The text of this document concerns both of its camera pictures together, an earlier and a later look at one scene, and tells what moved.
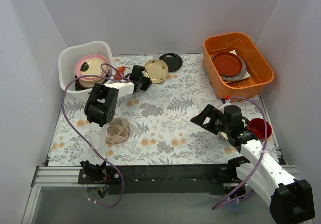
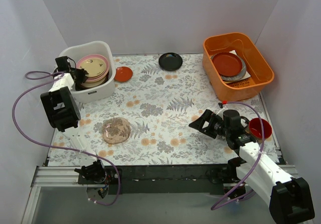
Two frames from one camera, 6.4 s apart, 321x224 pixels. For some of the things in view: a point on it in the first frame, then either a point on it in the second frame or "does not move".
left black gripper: (144, 79) → (78, 75)
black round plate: (173, 62) does not move
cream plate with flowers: (156, 70) → (96, 67)
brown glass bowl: (118, 130) does not move
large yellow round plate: (88, 84) does not move
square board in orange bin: (247, 75) does not move
